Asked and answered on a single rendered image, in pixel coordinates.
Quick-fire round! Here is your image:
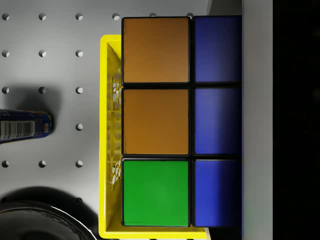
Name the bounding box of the yellow basket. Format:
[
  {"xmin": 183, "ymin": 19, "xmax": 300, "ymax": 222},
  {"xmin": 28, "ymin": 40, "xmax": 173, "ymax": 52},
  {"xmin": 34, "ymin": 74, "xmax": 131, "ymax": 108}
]
[{"xmin": 99, "ymin": 34, "xmax": 208, "ymax": 240}]

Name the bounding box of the puzzle cube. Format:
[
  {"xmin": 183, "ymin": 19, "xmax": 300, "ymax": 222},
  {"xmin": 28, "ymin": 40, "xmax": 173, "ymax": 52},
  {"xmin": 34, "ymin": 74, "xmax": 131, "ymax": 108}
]
[{"xmin": 121, "ymin": 15, "xmax": 243, "ymax": 229}]

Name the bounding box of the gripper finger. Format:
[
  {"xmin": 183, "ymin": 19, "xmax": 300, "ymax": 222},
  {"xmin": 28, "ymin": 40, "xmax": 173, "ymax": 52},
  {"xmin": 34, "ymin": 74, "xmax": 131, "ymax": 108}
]
[
  {"xmin": 205, "ymin": 226, "xmax": 243, "ymax": 240},
  {"xmin": 206, "ymin": 0, "xmax": 243, "ymax": 17}
]

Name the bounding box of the flat-sided can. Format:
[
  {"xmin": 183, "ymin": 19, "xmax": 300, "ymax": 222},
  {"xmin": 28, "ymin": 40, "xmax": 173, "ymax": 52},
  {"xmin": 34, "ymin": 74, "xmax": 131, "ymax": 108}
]
[{"xmin": 0, "ymin": 108, "xmax": 54, "ymax": 146}]

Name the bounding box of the black plate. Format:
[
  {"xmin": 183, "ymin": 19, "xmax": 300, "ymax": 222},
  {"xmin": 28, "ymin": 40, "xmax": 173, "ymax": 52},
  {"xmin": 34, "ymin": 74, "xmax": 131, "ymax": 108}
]
[{"xmin": 0, "ymin": 200, "xmax": 97, "ymax": 240}]

